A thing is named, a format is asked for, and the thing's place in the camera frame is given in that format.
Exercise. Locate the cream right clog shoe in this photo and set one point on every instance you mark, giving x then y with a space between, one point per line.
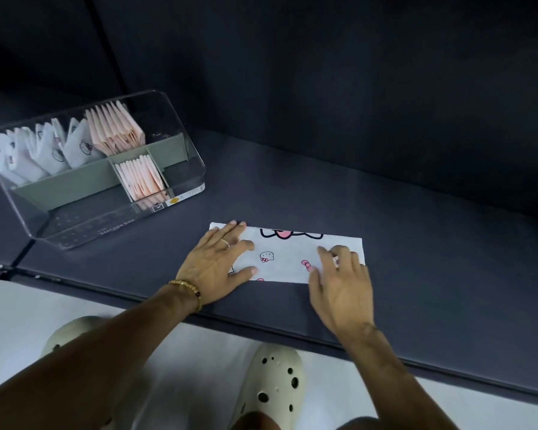
273 367

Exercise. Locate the person's right leg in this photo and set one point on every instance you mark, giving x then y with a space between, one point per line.
260 423

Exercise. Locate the cream left clog shoe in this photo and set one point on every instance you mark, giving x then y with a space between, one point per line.
71 329

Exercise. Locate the stack of polka dot bags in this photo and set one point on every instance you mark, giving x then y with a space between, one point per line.
134 129

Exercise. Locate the stack of kitty bags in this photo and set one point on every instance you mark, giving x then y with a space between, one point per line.
287 259

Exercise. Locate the cream clog shoe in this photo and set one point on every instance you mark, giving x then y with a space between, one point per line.
71 329
273 367

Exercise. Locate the person's left hand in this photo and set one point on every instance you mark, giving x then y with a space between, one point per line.
210 273

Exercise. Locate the pink bags row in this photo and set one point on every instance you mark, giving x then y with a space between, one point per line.
154 174

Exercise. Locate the person's right forearm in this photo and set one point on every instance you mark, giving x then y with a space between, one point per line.
394 385

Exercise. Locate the white kitty bags group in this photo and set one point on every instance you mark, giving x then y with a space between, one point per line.
22 156

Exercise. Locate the dark blue sofa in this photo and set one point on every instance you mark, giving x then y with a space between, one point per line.
385 129

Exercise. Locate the person's left forearm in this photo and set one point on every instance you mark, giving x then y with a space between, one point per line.
80 367

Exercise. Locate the clear plastic organizer box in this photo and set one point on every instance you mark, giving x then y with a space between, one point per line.
175 116

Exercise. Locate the person's right hand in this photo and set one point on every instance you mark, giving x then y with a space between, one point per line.
347 300

